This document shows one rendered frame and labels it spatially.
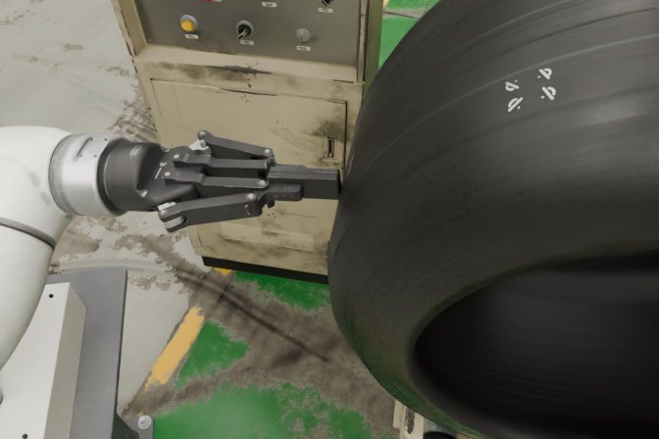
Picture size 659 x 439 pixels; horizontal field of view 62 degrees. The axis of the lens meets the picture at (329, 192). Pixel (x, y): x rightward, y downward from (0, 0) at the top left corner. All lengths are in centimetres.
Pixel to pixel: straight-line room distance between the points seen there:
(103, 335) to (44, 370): 16
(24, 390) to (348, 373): 100
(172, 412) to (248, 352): 28
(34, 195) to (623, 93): 54
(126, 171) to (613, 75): 44
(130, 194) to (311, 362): 129
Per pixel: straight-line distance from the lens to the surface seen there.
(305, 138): 137
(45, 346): 112
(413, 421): 84
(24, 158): 65
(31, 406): 108
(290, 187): 54
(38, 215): 64
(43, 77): 305
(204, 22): 130
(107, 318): 122
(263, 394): 178
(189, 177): 57
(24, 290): 63
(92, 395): 116
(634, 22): 40
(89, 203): 62
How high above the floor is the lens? 166
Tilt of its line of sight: 49 degrees down
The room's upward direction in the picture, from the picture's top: straight up
